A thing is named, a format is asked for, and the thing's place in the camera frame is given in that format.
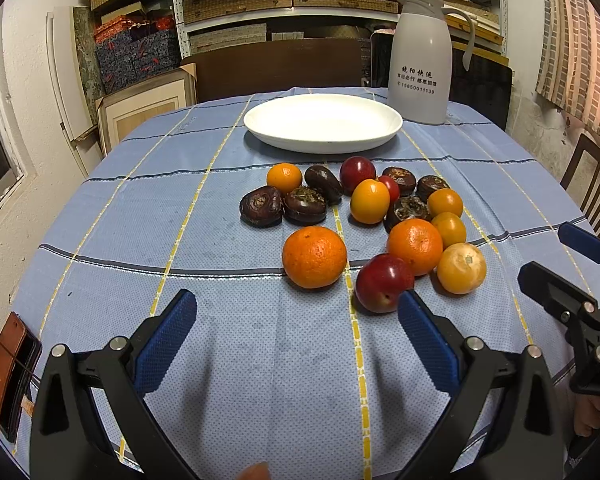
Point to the small red cherry tomato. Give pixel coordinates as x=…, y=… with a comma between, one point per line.
x=392, y=187

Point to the yellow-orange kumquat centre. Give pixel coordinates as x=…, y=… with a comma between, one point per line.
x=369, y=202

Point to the white thermos jug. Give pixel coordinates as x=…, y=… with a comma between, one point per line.
x=420, y=69

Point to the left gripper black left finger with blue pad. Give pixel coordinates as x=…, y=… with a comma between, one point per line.
x=68, y=438

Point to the dark wooden chair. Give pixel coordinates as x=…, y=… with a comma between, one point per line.
x=275, y=65
x=590, y=203

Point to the small orange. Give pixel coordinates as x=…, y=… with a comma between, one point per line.
x=451, y=229
x=285, y=177
x=445, y=200

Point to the dark red plum near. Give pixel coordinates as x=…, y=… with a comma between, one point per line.
x=381, y=282

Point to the dark wooden chair right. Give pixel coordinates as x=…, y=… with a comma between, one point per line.
x=590, y=203

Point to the dark wooden chair back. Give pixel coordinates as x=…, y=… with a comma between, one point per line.
x=275, y=65

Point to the person's right hand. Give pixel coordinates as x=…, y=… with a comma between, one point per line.
x=586, y=417

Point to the white metal shelf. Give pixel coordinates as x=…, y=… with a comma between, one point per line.
x=184, y=30

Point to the pale yellow orange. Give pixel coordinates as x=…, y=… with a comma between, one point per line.
x=461, y=268

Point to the small orange right lower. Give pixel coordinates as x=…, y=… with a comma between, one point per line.
x=451, y=229

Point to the dark red plum far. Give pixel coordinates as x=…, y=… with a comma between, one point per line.
x=355, y=170

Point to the striped curtain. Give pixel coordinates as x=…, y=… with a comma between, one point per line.
x=569, y=74

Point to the blue checked tablecloth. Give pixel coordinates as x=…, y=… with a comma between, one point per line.
x=271, y=372

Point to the white oval plate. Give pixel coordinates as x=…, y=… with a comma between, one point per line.
x=323, y=123

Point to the framed picture on floor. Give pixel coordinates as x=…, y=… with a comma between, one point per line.
x=121, y=112

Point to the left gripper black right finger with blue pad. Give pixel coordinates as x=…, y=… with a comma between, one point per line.
x=524, y=439

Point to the dark red plum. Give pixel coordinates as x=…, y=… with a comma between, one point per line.
x=381, y=282
x=355, y=170

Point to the brown leather wallet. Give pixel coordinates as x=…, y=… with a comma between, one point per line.
x=19, y=353

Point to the blue patterned boxes stack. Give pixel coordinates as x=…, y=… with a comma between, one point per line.
x=129, y=50

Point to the large orange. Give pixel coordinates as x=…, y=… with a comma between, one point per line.
x=417, y=242
x=314, y=257

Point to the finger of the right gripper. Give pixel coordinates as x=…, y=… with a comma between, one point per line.
x=583, y=242
x=559, y=298

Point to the small orange right upper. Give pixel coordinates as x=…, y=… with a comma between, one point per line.
x=445, y=200

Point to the window frame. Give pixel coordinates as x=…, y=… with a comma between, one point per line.
x=0, y=129

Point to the small orange far left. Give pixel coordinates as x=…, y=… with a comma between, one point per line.
x=285, y=177

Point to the dark water chestnut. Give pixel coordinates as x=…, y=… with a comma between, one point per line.
x=262, y=207
x=427, y=185
x=404, y=208
x=323, y=181
x=304, y=206
x=404, y=179

